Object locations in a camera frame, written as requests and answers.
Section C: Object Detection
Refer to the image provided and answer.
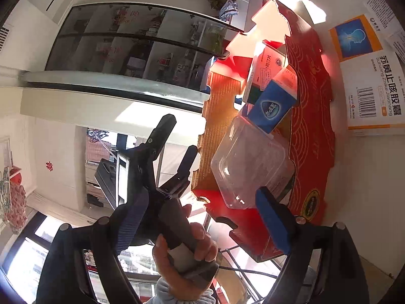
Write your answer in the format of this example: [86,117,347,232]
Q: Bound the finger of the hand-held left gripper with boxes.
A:
[147,114,176,163]
[175,145,198,184]

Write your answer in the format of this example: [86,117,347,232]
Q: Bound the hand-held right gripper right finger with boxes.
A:
[256,186,371,304]

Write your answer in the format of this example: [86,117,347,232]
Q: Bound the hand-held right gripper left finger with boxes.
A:
[36,186,150,304]

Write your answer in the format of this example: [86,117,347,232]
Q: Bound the clear plastic container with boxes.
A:
[210,115,295,210]

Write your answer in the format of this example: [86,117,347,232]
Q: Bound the red cardboard box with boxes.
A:
[189,0,336,264]

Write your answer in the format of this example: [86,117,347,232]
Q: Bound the blue medicine box shield logo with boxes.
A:
[246,68,298,134]

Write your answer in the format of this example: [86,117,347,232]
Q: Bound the person's left forearm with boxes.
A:
[154,277,216,304]

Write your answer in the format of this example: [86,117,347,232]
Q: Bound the person's left hand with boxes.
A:
[151,203,219,301]

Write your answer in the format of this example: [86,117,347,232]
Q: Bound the glass door cabinet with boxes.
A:
[44,3,245,93]

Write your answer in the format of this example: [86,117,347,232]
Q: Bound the red hanging ornament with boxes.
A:
[0,164,28,235]

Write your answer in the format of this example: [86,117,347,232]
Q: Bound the blue cloth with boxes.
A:
[218,0,238,23]

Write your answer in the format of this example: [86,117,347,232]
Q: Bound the white orange medicine box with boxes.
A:
[328,14,405,137]

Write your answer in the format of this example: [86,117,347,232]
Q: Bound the white printed medicine box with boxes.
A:
[362,0,405,35]

